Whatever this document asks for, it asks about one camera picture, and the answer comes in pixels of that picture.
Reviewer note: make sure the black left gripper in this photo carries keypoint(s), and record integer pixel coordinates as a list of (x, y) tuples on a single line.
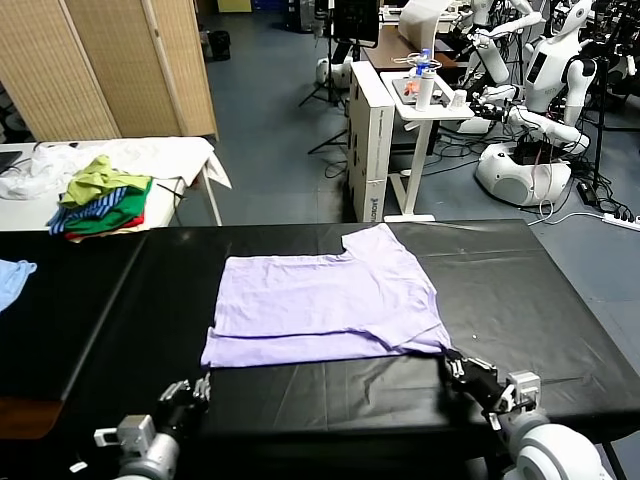
[(177, 415)]

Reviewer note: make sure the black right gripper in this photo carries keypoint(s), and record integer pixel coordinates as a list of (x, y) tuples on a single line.
[(480, 390)]

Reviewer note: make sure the lavender printed t-shirt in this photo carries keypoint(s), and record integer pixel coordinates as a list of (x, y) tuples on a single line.
[(325, 300)]

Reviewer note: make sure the small white robot base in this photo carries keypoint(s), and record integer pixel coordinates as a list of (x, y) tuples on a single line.
[(340, 75)]

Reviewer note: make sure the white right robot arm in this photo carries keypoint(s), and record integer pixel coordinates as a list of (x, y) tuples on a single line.
[(550, 450)]

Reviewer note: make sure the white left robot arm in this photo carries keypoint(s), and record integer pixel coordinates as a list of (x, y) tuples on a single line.
[(150, 455)]

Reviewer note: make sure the black table cover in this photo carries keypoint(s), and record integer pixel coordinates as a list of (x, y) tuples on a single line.
[(60, 310), (500, 300)]

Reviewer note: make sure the beige folded garment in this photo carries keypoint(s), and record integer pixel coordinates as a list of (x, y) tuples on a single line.
[(120, 231)]

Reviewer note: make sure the red folded garment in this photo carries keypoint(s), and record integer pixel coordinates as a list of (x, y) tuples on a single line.
[(138, 220)]

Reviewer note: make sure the green folded garment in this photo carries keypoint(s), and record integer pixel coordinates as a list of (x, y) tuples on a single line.
[(125, 207)]

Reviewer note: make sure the blue striped garment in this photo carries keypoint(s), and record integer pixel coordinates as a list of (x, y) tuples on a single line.
[(95, 207)]

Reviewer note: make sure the light blue garment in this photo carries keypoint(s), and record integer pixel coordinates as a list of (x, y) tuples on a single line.
[(10, 285)]

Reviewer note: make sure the black power adapter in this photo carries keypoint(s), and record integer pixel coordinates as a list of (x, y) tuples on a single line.
[(587, 192)]

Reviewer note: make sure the white power strip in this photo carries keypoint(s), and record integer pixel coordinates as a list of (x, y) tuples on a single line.
[(620, 220)]

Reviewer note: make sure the white standing desk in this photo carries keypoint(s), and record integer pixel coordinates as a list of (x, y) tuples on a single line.
[(422, 145)]

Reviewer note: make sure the lime green crumpled garment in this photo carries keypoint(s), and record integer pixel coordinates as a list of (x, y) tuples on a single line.
[(90, 182)]

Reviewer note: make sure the tall white cardboard box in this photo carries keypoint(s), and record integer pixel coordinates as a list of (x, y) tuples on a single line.
[(372, 150)]

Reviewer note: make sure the white cloth on side table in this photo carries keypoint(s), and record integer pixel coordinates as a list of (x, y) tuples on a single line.
[(170, 150)]

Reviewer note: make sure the black tripod stand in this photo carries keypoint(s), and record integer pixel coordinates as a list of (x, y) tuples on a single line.
[(330, 75), (328, 142)]

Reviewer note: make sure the white crumpled cloth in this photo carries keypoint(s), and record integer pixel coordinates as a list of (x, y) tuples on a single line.
[(45, 165)]

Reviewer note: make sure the white cup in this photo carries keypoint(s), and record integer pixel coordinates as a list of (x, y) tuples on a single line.
[(459, 100)]

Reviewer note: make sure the black stand pole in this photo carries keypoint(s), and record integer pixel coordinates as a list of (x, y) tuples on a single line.
[(601, 125)]

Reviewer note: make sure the white thermos bottle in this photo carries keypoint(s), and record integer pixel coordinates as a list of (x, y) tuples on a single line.
[(424, 92)]

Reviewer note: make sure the small orange toy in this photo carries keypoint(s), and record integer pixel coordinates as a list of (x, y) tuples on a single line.
[(411, 87)]

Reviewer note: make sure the black laptop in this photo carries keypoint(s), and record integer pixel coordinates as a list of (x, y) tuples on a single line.
[(9, 161)]

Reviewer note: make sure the white humanoid robot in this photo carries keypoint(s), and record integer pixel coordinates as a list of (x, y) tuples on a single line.
[(545, 70), (492, 60)]

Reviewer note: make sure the blue-capped water bottle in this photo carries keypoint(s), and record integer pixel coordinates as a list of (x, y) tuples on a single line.
[(424, 59)]

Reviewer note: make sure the brown wooden desk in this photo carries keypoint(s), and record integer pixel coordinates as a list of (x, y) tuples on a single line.
[(382, 55)]

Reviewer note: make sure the bamboo folding screen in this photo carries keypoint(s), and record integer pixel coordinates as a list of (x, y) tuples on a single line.
[(100, 65)]

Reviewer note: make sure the white curved plastic cover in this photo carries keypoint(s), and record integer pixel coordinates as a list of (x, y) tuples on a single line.
[(417, 25)]

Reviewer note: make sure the black floor bin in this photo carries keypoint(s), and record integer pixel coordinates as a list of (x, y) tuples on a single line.
[(220, 45)]

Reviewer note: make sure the black monitor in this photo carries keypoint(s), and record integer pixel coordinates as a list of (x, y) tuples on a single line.
[(356, 20)]

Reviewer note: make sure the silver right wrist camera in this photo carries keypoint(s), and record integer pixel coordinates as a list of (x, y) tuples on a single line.
[(525, 387)]

